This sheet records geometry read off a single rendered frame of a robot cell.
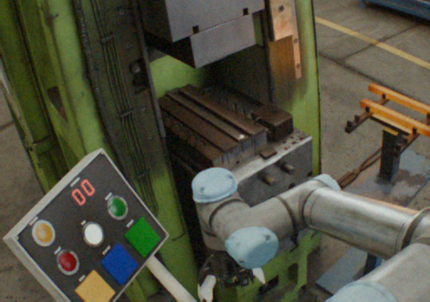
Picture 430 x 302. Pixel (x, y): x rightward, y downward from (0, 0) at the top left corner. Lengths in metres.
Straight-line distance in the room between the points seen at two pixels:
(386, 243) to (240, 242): 0.26
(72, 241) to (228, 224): 0.41
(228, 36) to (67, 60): 0.42
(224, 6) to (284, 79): 0.51
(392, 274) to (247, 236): 0.35
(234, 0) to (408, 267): 0.94
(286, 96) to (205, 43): 0.55
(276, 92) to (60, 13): 0.83
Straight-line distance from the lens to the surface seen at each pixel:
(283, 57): 1.61
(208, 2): 1.19
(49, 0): 1.15
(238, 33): 1.27
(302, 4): 1.63
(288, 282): 2.05
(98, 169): 1.11
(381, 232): 0.60
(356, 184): 1.73
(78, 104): 1.25
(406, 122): 1.60
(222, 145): 1.40
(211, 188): 0.80
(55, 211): 1.04
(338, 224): 0.68
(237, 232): 0.74
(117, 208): 1.11
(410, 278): 0.43
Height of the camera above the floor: 1.80
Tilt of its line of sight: 35 degrees down
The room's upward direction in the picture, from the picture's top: 10 degrees counter-clockwise
